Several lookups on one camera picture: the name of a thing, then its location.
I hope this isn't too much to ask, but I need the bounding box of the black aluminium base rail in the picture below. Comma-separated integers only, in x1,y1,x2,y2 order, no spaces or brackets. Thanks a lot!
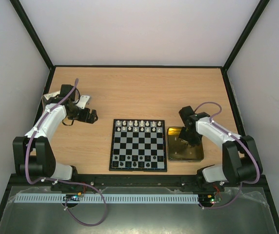
50,174,225,192

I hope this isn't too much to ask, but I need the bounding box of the dark floral metal tin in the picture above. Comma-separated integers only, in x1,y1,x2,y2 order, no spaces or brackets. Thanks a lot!
166,127,204,162

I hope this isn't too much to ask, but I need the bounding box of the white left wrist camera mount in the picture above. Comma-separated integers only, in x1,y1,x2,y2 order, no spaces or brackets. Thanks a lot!
75,95,91,109

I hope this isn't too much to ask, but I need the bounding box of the white slotted cable duct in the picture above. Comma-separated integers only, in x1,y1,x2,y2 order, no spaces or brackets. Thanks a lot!
14,194,199,204

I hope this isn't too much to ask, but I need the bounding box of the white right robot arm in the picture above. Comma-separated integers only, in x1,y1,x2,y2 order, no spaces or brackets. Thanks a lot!
179,106,262,191

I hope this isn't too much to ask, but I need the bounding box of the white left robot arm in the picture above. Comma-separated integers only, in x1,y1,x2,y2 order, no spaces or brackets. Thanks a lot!
13,84,98,184

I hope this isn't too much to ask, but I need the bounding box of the black and white chessboard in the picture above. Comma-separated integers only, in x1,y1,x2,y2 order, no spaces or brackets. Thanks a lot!
109,119,167,172

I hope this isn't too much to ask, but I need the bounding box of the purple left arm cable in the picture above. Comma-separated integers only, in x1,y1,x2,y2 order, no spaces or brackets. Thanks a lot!
24,78,108,225

